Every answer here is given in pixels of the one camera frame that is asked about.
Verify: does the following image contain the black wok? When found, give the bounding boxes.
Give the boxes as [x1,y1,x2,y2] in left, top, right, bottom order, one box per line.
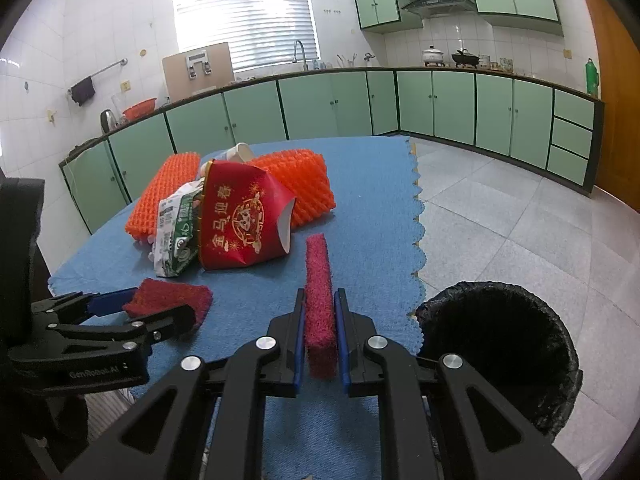
[450,49,480,68]

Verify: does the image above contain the red scouring pad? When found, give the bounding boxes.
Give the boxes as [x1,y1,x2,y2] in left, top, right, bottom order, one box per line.
[124,278,213,330]
[305,234,337,380]

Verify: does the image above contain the dark hanging towel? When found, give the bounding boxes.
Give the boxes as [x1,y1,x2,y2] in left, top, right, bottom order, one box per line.
[68,76,96,106]

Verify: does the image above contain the red basin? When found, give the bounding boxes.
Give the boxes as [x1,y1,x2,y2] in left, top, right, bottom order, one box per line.
[122,98,156,122]

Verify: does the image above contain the blue white paper cup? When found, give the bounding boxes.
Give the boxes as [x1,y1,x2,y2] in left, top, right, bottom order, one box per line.
[198,142,256,178]

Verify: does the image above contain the range hood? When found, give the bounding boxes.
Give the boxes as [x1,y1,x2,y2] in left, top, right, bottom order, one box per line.
[402,0,477,18]

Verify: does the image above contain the window blinds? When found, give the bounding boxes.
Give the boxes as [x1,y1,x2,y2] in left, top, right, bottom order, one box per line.
[172,0,320,72]

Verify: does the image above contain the green lower kitchen cabinets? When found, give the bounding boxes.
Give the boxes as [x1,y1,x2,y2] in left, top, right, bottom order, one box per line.
[60,68,604,232]

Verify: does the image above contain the black lined trash bin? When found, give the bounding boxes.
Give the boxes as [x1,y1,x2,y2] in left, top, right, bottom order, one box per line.
[416,282,584,441]

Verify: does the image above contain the green bottle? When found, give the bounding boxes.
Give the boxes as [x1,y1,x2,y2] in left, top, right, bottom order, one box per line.
[585,58,599,98]

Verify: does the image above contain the electric kettle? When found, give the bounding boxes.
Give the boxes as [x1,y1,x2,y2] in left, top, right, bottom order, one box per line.
[100,110,118,134]

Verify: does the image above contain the wall towel rail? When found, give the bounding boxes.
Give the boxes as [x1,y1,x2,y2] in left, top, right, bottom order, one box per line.
[67,58,128,96]

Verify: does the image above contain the brown wooden door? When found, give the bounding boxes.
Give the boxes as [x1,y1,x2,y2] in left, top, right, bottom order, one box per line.
[586,0,640,210]

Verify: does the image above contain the orange spiky pad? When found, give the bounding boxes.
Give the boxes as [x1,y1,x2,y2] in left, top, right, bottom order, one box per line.
[125,152,201,242]
[250,148,336,229]

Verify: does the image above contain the green white snack bag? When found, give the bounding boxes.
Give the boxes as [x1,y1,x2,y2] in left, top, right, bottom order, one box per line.
[152,178,204,278]

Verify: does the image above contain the white cooking pot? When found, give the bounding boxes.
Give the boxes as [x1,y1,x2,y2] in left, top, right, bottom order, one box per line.
[422,46,445,66]

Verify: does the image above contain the blue table mat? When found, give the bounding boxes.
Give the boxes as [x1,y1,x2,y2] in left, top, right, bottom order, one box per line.
[65,136,425,479]

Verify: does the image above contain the cardboard box on counter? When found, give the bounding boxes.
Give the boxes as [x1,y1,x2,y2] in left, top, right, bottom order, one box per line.
[162,42,235,102]

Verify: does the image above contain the sink faucet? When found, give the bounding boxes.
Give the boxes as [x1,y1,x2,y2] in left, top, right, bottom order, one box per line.
[293,39,309,72]

